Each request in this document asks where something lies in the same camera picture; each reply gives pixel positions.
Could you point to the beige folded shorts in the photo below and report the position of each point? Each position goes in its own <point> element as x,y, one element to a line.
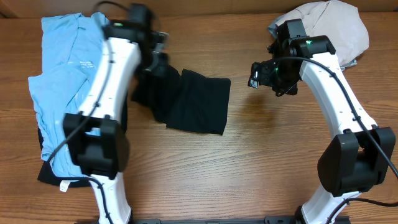
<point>337,20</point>

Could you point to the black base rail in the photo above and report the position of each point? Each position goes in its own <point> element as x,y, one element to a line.
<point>267,220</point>

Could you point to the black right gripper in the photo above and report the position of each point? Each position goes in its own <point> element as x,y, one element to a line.
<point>259,73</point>

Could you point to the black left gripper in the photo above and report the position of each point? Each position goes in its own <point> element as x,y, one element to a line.
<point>158,62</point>

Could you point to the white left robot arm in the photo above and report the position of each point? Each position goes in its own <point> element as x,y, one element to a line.
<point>94,136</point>

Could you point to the black shirt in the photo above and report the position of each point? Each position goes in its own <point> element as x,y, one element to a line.
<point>187,101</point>

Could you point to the light blue shirt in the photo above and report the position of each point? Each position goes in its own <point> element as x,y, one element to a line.
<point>71,54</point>

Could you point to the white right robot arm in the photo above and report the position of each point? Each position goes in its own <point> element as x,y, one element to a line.
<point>359,153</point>

